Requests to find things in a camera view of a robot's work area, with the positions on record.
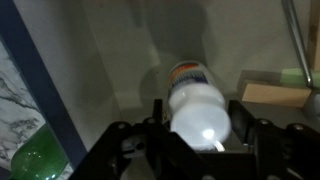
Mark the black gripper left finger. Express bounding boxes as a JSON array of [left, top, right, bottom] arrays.
[[152, 98, 165, 126]]

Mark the white pill bottle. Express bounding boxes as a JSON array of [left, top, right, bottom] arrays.
[[166, 60, 233, 153]]

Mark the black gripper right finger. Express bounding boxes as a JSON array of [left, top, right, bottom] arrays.
[[228, 99, 256, 148]]

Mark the small green block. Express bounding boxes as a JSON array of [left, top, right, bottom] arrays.
[[279, 67, 320, 89]]

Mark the green glass bottle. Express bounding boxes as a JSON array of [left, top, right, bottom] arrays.
[[9, 123, 70, 180]]

